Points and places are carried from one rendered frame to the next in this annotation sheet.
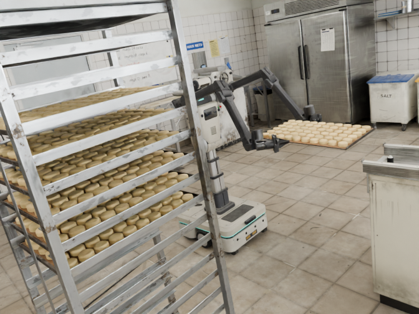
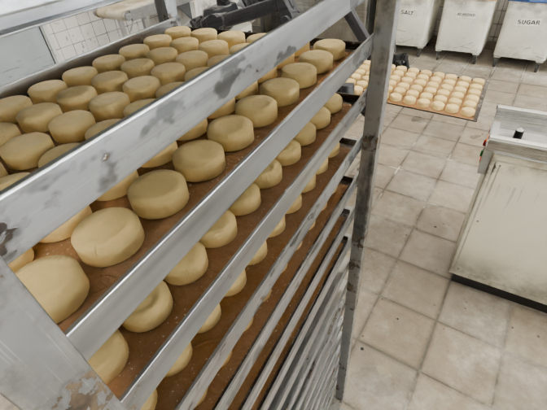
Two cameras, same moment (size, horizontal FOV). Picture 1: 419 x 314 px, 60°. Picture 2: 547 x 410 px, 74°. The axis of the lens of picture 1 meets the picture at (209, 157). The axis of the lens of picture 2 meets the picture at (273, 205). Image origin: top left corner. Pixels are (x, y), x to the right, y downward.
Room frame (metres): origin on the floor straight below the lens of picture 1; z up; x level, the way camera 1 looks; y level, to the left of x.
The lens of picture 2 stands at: (0.81, 0.38, 1.69)
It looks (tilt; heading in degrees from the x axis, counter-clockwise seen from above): 40 degrees down; 345
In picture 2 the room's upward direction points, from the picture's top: 5 degrees counter-clockwise
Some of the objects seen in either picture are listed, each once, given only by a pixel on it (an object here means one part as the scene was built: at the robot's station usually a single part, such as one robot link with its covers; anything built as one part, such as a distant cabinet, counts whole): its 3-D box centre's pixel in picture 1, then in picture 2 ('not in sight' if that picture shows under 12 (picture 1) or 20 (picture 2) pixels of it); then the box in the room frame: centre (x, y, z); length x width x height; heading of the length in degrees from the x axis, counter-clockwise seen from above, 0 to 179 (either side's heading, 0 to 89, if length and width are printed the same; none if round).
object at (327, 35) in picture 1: (327, 39); not in sight; (5.29, -1.94, 1.39); 0.22 x 0.03 x 0.31; 39
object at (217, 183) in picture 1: (217, 195); not in sight; (2.87, -0.01, 0.38); 0.13 x 0.13 x 0.40; 43
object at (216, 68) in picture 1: (209, 69); not in sight; (5.85, -0.24, 1.23); 0.58 x 0.19 x 0.07; 39
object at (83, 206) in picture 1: (131, 182); (290, 278); (1.15, 0.27, 1.23); 0.64 x 0.03 x 0.03; 134
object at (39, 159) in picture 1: (118, 131); (284, 189); (1.15, 0.27, 1.41); 0.64 x 0.03 x 0.03; 134
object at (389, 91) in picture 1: (394, 100); (412, 18); (5.11, -2.80, 0.38); 0.64 x 0.54 x 0.77; 131
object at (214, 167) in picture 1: (214, 179); not in sight; (2.87, -0.01, 0.53); 0.11 x 0.11 x 0.40; 43
